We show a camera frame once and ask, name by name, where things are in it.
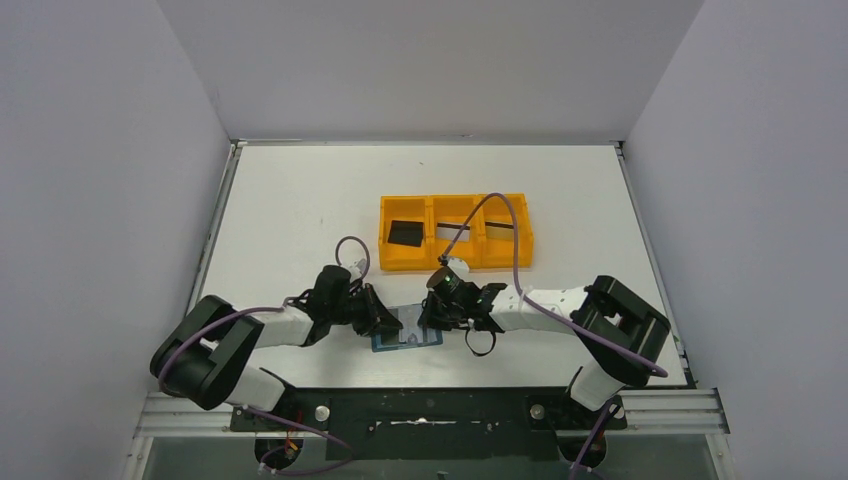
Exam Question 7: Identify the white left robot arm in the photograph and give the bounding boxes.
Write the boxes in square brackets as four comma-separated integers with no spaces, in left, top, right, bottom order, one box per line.
[150,265,403,412]

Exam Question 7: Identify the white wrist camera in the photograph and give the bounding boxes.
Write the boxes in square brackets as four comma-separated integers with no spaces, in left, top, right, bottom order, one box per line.
[348,258,370,279]
[440,256,470,275]

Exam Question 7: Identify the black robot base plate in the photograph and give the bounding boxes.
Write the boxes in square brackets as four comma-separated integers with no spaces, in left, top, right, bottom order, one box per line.
[230,387,628,470]

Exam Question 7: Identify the silver striped card middle compartment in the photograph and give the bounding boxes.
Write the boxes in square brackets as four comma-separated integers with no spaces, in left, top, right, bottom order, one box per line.
[435,222,471,242]

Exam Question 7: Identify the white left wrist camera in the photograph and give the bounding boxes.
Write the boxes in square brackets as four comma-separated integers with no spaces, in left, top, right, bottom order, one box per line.
[348,258,370,279]

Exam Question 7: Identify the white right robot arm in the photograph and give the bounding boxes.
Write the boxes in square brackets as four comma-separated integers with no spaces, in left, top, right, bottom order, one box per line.
[419,266,671,411]

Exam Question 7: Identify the yellow three-compartment plastic tray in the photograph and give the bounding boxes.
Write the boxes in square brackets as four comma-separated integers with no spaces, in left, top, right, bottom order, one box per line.
[378,193,534,271]

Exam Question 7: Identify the blue leather card holder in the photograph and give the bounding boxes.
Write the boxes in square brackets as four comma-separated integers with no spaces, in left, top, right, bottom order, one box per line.
[371,303,443,353]

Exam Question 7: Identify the black card in tray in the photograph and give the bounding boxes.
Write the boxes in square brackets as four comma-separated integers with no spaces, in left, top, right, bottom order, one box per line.
[386,220,425,248]

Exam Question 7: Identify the white printed membership card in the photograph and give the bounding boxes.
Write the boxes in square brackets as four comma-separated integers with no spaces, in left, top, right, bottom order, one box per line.
[397,304,442,348]

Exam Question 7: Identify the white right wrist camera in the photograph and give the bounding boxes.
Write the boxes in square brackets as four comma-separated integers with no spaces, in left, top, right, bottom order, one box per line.
[440,256,470,275]

